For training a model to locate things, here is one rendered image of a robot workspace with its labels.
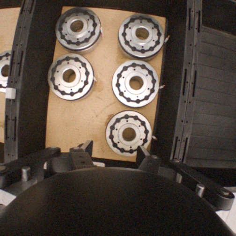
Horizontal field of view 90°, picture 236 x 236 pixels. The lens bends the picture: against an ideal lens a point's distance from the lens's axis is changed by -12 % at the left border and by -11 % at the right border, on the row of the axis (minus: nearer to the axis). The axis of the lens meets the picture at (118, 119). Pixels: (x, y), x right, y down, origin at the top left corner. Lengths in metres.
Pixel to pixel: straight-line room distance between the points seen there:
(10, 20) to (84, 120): 0.34
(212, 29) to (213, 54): 0.07
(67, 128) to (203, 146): 0.35
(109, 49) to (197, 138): 0.31
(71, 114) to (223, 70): 0.41
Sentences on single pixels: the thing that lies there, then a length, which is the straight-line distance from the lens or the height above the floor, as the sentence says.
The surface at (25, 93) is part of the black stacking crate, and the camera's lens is 0.29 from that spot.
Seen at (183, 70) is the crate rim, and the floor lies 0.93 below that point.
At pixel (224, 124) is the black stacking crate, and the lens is 0.43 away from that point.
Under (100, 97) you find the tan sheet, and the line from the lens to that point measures 0.32.
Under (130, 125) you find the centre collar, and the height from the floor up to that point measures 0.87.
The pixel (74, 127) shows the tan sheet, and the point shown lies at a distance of 0.33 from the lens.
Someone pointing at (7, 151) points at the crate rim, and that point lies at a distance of 0.30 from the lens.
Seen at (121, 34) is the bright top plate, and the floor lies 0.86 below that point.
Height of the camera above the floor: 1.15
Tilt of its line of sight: 85 degrees down
